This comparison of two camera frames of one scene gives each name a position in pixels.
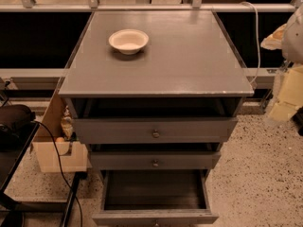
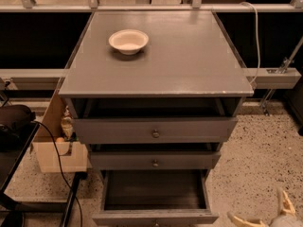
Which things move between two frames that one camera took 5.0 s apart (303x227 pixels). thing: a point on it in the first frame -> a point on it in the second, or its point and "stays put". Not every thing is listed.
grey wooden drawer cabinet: (158, 90) stays put
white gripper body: (294, 43) -> (285, 221)
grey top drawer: (153, 130) stays put
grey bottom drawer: (159, 198) stays put
